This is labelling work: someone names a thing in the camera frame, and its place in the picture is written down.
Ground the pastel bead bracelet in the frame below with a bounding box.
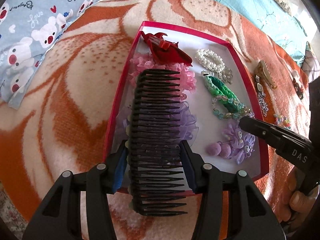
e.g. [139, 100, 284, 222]
[273, 114, 292, 130]

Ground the small purple flower hair tie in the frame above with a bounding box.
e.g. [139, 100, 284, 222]
[205, 119, 256, 165]

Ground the clear crystal bead bracelet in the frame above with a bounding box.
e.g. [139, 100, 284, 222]
[211, 95, 255, 120]

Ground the black hair comb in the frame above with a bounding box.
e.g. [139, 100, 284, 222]
[127, 69, 186, 217]

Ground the purple organza flower scrunchie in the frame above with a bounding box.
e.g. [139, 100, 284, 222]
[114, 101, 199, 145]

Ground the beige claw hair clip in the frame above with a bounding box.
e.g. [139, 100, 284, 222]
[254, 60, 277, 89]

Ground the green braided bracelet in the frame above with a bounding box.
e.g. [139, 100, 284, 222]
[201, 70, 242, 113]

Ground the white pearl bracelet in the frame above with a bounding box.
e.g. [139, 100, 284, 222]
[195, 48, 234, 85]

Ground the dark red velvet bow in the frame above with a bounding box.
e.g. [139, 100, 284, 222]
[140, 31, 193, 67]

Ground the pink ribbon flower scrunchie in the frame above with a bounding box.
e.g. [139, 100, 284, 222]
[128, 53, 196, 93]

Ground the right hand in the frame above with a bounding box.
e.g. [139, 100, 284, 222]
[274, 167, 319, 231]

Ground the red black hair clip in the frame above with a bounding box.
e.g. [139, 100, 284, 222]
[291, 70, 304, 100]

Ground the silver wrist watch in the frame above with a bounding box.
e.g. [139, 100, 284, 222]
[254, 74, 268, 117]

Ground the red shallow gift box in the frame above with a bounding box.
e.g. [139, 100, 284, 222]
[103, 21, 269, 181]

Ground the plaid purple pillow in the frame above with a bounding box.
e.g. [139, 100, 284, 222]
[302, 50, 320, 83]

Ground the blue floral pillow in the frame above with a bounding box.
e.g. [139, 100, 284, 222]
[214, 0, 307, 67]

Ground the bear print blue pillow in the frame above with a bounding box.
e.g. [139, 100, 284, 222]
[1, 0, 100, 109]

